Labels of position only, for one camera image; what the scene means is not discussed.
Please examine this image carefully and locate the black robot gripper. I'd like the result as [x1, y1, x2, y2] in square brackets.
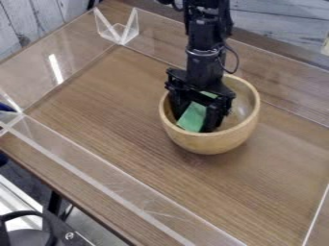
[164, 50, 236, 133]

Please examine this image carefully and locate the green rectangular block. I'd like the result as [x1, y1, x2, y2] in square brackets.
[176, 96, 215, 133]

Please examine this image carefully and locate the brown wooden bowl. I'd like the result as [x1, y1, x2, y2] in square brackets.
[157, 75, 260, 155]

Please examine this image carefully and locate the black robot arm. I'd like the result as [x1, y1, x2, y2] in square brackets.
[156, 0, 236, 133]

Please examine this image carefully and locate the black table leg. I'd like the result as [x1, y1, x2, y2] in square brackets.
[47, 191, 62, 215]

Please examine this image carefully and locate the blue object at edge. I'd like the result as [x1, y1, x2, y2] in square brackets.
[0, 102, 15, 112]

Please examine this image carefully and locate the clear acrylic tray enclosure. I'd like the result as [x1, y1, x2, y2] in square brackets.
[0, 0, 329, 246]

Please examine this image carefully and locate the grey metal base plate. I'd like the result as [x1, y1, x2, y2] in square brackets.
[42, 210, 94, 246]

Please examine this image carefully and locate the black cable loop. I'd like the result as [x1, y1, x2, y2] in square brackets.
[0, 209, 58, 246]

